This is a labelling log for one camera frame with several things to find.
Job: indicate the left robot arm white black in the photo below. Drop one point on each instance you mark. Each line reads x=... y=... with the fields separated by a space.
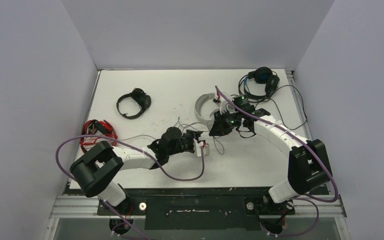
x=95 y=170

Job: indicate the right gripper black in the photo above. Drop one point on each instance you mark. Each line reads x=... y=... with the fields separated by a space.
x=218 y=125

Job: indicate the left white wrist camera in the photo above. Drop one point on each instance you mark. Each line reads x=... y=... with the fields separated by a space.
x=201 y=148

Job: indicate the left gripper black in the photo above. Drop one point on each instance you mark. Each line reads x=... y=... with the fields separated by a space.
x=191 y=135

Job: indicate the black blue headphones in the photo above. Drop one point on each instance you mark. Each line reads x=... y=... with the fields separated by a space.
x=263 y=76

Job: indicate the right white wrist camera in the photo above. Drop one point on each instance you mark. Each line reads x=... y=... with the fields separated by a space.
x=220 y=102

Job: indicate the red black headphones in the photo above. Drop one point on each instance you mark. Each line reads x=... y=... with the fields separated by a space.
x=99 y=128

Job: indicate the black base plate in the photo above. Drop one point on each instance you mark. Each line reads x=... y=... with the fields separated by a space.
x=201 y=208

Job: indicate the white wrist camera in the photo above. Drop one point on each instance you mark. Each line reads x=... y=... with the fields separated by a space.
x=201 y=148
x=220 y=102

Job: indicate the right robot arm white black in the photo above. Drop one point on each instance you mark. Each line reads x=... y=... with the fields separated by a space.
x=308 y=163

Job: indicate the white grey headphones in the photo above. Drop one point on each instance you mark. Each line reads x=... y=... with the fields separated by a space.
x=200 y=103

